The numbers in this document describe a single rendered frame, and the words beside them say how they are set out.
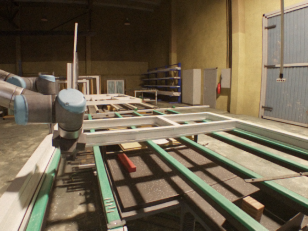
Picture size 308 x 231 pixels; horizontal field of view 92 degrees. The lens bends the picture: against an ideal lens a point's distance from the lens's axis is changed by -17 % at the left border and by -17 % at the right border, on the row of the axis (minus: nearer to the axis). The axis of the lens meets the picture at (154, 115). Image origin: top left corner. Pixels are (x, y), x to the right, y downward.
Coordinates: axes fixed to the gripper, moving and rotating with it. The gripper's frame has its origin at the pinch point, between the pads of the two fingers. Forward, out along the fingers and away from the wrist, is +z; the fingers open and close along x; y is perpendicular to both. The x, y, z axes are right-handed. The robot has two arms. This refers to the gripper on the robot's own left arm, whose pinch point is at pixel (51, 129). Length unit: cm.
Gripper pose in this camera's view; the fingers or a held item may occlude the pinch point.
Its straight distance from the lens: 121.4
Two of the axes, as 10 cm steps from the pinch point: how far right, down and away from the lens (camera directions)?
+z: 0.0, 9.8, 1.7
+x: -9.4, 0.6, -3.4
